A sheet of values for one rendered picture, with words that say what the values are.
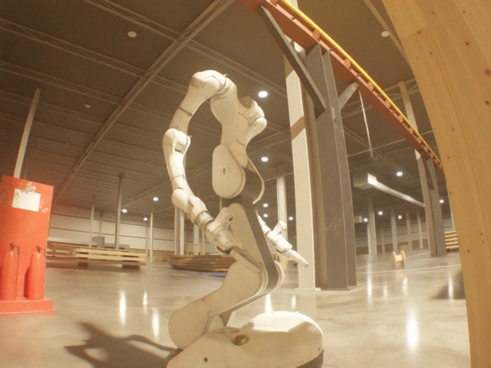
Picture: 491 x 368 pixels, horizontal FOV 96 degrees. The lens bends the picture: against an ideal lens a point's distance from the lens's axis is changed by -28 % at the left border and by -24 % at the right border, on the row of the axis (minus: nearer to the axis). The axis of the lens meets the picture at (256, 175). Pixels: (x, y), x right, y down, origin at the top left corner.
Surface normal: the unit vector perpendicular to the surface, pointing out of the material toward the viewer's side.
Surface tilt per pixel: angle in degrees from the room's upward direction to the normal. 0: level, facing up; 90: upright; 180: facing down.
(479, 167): 90
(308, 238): 90
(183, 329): 90
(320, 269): 90
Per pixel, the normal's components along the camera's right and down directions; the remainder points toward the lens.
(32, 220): 0.86, -0.17
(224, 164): -0.44, -0.26
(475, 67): -0.72, -0.18
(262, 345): 0.18, -0.86
